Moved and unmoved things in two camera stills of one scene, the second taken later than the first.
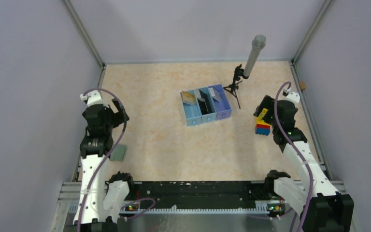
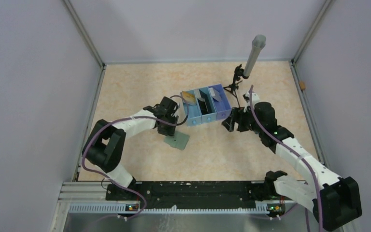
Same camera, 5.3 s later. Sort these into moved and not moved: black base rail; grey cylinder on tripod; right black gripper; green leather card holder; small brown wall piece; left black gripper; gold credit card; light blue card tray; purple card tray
Moved: left black gripper; green leather card holder; right black gripper
Not moved: light blue card tray; small brown wall piece; purple card tray; black base rail; grey cylinder on tripod; gold credit card
